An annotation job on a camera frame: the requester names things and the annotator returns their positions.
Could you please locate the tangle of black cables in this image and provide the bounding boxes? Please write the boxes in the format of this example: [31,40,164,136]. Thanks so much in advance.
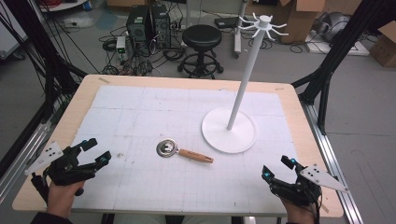
[98,18,188,77]

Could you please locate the white hook rack stand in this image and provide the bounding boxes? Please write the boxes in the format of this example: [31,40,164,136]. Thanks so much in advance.
[201,12,289,155]

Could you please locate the white round table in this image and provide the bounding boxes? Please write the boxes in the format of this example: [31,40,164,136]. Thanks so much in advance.
[37,0,91,13]

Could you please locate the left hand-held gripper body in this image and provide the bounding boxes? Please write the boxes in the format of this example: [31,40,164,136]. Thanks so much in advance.
[23,141,97,203]

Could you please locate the small white electronic box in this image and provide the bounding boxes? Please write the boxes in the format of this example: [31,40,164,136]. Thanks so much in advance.
[115,35,127,61]

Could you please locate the aluminium rail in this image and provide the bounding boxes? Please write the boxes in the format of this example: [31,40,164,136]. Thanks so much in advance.
[300,101,364,224]
[0,122,52,204]

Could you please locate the black round stool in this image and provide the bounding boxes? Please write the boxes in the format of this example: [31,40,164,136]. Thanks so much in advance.
[177,23,225,79]

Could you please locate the white flat board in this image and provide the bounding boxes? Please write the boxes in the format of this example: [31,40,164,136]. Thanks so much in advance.
[304,30,372,58]

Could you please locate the white gridded mat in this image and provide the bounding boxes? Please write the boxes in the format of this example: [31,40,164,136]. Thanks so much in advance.
[72,84,298,216]

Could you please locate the black metal frame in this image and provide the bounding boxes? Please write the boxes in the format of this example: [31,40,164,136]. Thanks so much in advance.
[0,0,89,178]
[290,0,396,136]

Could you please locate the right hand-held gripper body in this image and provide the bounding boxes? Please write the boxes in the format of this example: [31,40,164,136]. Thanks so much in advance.
[269,163,349,208]

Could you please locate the metal ladle with wooden handle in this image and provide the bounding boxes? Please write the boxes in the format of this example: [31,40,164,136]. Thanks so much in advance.
[155,137,215,164]

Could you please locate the black flat device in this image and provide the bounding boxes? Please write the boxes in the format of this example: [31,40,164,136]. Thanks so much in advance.
[214,16,248,30]

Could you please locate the open cardboard box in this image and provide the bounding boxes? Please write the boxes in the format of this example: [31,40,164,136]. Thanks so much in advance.
[277,0,327,45]

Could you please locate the black computer tower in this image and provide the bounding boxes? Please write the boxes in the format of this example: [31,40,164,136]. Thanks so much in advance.
[150,3,172,49]
[125,5,151,49]

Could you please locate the grey round appliance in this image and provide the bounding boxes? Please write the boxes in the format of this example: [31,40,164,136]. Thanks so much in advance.
[314,11,352,43]

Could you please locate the brown cardboard box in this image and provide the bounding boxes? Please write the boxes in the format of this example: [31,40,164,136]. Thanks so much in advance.
[368,21,396,68]

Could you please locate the person's left hand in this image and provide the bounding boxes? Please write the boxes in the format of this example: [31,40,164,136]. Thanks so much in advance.
[46,179,86,219]

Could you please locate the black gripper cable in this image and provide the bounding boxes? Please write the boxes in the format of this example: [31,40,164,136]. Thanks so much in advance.
[315,194,323,224]

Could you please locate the person's right hand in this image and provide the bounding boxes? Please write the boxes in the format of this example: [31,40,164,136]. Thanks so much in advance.
[279,197,318,224]

